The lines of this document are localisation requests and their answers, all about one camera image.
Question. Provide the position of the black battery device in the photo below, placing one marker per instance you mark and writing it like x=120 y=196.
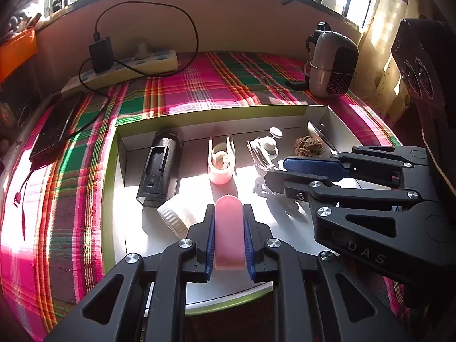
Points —
x=160 y=171

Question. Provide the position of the black smartphone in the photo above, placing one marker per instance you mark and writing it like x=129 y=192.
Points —
x=53 y=128

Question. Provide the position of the white power strip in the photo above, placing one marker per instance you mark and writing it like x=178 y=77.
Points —
x=156 y=60

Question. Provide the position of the black charger adapter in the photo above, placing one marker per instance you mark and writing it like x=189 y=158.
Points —
x=101 y=57

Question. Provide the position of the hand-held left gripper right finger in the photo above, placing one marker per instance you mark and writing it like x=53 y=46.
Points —
x=248 y=242

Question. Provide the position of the pink plastic hook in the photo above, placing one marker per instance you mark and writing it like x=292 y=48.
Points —
x=221 y=176

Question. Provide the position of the orange box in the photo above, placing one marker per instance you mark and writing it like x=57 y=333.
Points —
x=17 y=55

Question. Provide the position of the white plug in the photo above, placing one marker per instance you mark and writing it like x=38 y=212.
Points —
x=142 y=51

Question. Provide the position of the grey portable heater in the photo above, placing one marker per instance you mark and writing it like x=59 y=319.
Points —
x=327 y=64

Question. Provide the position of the green cardboard box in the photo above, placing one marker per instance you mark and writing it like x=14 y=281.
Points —
x=194 y=187

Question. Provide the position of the plaid cloth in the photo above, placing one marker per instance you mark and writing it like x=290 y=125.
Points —
x=213 y=78

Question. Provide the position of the white ribbed jar lid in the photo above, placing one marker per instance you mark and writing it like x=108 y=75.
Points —
x=176 y=217

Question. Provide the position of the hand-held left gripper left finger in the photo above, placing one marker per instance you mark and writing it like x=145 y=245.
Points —
x=210 y=242

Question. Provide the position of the brown walnut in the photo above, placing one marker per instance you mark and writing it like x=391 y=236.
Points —
x=308 y=146

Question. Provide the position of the cream dotted curtain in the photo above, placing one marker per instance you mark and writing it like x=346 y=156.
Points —
x=384 y=25

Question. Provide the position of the metal nail clipper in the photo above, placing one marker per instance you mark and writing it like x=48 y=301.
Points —
x=315 y=131

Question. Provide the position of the white knob piece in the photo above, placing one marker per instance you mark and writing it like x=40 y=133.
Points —
x=270 y=144

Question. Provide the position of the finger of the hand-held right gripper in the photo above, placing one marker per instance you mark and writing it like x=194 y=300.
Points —
x=313 y=167
x=299 y=183

